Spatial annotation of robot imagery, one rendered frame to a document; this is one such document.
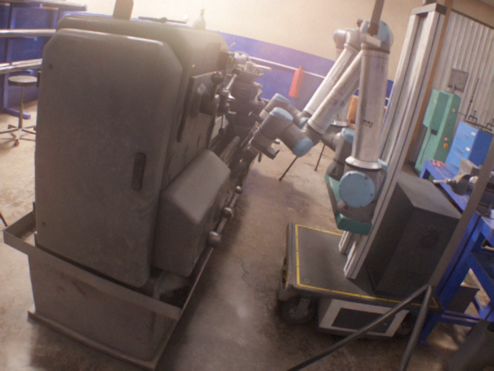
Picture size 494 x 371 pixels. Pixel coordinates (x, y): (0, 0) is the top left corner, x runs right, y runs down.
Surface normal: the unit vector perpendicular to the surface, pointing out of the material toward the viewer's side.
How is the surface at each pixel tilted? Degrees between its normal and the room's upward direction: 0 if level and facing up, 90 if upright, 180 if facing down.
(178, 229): 90
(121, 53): 90
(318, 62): 90
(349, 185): 95
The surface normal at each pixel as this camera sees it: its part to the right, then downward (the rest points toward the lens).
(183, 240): -0.16, 0.33
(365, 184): -0.49, 0.29
